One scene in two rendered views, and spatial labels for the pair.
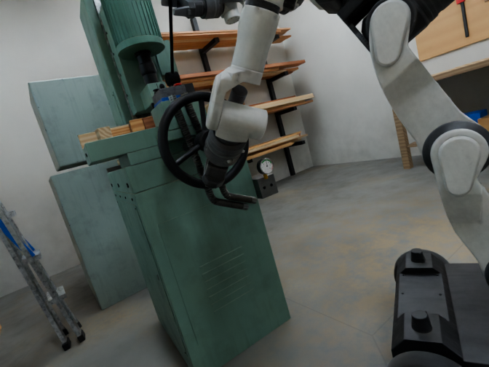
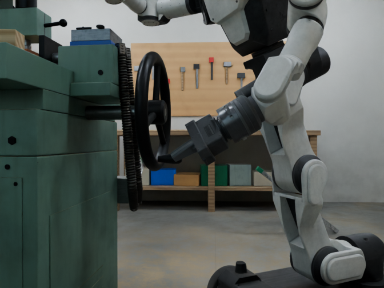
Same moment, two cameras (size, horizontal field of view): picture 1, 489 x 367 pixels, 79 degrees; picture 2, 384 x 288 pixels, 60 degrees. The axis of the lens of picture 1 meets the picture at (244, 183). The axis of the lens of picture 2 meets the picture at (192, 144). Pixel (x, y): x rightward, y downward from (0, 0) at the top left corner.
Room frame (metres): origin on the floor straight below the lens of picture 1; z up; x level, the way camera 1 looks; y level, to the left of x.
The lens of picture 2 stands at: (0.36, 0.69, 0.74)
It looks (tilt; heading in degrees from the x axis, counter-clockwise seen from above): 0 degrees down; 306
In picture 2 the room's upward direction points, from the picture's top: straight up
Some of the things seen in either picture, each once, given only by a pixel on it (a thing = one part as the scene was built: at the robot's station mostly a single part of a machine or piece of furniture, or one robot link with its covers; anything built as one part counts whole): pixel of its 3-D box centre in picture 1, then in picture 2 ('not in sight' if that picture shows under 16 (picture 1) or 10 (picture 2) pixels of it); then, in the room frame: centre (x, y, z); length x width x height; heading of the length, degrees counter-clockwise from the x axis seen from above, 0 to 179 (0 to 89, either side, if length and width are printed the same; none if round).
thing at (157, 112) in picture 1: (179, 116); (97, 70); (1.03, 0.15, 0.91); 0.15 x 0.14 x 0.09; 119
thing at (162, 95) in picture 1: (174, 94); (99, 42); (1.03, 0.14, 0.99); 0.13 x 0.11 x 0.06; 119
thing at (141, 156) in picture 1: (177, 147); (48, 109); (1.15, 0.21, 0.82); 0.40 x 0.21 x 0.04; 119
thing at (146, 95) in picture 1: (155, 98); (19, 30); (1.22, 0.24, 1.03); 0.14 x 0.07 x 0.09; 29
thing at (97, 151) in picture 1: (175, 132); (65, 89); (1.11, 0.19, 0.87); 0.61 x 0.30 x 0.06; 119
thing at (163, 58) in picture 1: (163, 60); not in sight; (1.47, 0.21, 1.22); 0.09 x 0.08 x 0.15; 29
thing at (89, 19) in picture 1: (132, 84); not in sight; (1.46, 0.38, 1.16); 0.22 x 0.22 x 0.72; 29
